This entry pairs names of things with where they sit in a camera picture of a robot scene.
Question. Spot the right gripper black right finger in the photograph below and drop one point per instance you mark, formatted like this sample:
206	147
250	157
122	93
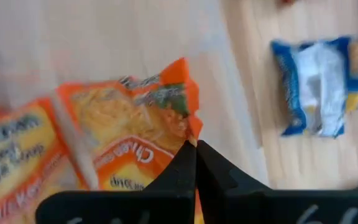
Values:
275	208

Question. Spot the clear plastic bin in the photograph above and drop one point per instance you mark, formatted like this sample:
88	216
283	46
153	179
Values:
104	37

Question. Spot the orange Maruchan ramen packet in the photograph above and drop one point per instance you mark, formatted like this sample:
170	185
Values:
11	155
129	124

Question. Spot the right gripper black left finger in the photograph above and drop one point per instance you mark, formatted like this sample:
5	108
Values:
120	208

